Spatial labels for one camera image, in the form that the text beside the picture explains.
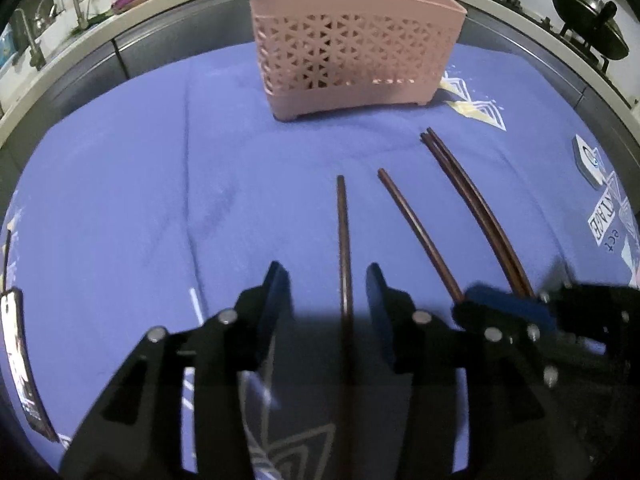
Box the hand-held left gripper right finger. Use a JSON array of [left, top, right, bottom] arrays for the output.
[[365, 262, 591, 480]]

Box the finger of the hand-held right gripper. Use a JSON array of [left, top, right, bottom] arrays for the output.
[[451, 284, 563, 391], [539, 280, 640, 358]]

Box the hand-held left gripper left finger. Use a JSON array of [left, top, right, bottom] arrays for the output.
[[60, 260, 291, 480]]

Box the brown wooden chopstick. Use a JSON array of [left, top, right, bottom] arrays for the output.
[[420, 132, 525, 297], [335, 175, 358, 480], [426, 127, 536, 297], [377, 168, 466, 303]]

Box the pink plastic utensil basket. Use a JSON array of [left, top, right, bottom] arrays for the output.
[[245, 0, 468, 123]]

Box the small white device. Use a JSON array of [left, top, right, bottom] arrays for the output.
[[572, 135, 608, 190]]

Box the blue printed tablecloth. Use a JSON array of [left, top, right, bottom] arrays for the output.
[[0, 40, 640, 480]]

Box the black smartphone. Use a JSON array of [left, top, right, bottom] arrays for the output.
[[0, 287, 58, 443]]

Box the dark thin stick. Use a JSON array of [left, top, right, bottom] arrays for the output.
[[2, 225, 13, 293]]

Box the black wok with lid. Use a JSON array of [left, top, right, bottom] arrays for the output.
[[551, 0, 630, 61]]

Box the kitchen counter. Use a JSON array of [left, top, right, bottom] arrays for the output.
[[0, 0, 640, 161]]

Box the tall arched steel faucet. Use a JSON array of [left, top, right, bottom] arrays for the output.
[[35, 0, 88, 31]]

